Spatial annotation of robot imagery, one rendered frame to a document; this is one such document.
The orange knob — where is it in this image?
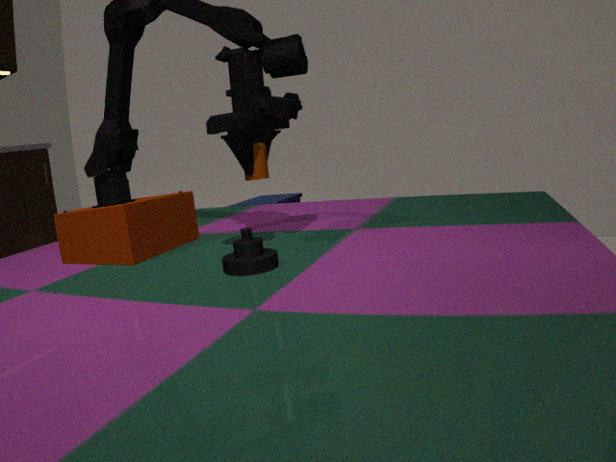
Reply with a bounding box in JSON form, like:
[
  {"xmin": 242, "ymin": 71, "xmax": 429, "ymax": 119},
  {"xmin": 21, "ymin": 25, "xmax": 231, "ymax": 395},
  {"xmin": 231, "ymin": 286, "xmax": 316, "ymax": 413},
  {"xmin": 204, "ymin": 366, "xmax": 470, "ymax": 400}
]
[{"xmin": 244, "ymin": 142, "xmax": 269, "ymax": 181}]

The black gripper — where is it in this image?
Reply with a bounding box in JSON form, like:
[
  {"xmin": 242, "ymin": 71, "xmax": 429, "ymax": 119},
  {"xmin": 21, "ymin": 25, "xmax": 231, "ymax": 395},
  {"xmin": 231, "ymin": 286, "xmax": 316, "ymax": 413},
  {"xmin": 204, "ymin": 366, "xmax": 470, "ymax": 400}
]
[{"xmin": 206, "ymin": 80, "xmax": 290, "ymax": 175}]

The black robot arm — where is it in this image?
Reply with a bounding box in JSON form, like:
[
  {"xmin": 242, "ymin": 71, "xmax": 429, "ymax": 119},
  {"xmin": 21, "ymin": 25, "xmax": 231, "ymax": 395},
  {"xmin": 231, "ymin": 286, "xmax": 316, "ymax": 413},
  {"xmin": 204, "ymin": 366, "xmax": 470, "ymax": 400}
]
[{"xmin": 85, "ymin": 0, "xmax": 308, "ymax": 208}]

